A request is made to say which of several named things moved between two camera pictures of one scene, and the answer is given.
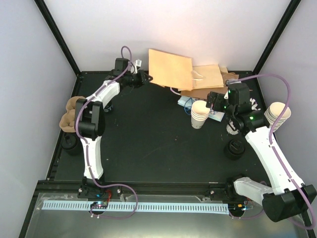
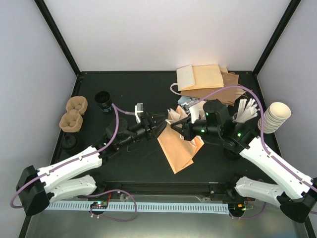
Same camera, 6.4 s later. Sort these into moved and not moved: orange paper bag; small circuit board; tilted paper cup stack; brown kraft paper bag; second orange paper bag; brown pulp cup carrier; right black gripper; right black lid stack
Moved: orange paper bag; right black gripper
Not moved: brown pulp cup carrier; second orange paper bag; small circuit board; right black lid stack; brown kraft paper bag; tilted paper cup stack
